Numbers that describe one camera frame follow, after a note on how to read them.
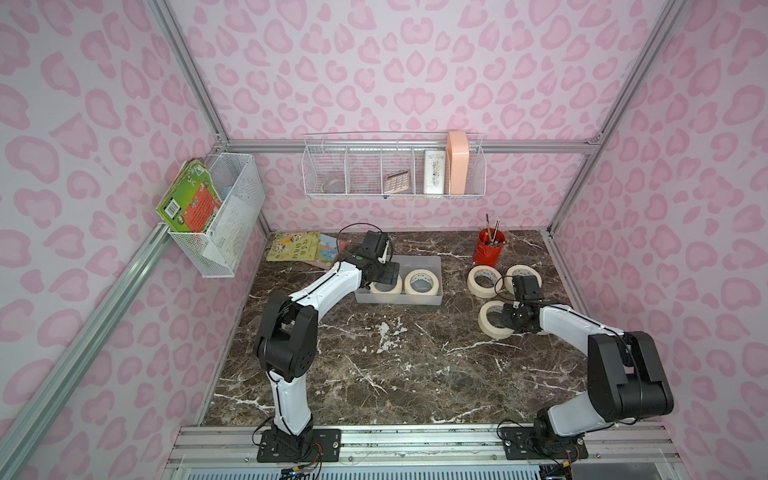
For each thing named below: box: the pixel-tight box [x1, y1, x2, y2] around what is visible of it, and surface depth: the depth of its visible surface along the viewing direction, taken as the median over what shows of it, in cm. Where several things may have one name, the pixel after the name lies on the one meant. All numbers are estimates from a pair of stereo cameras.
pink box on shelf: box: [448, 131, 469, 195], surface depth 85 cm
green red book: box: [156, 157, 223, 233], surface depth 73 cm
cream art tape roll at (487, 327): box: [478, 300, 515, 339], surface depth 93 cm
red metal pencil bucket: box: [473, 227, 506, 267], surface depth 106 cm
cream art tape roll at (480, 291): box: [467, 265, 503, 298], surface depth 103 cm
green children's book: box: [266, 232, 321, 261], surface depth 118 cm
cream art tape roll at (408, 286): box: [404, 269, 439, 296], surface depth 102 cm
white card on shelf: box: [423, 150, 446, 195], surface depth 95 cm
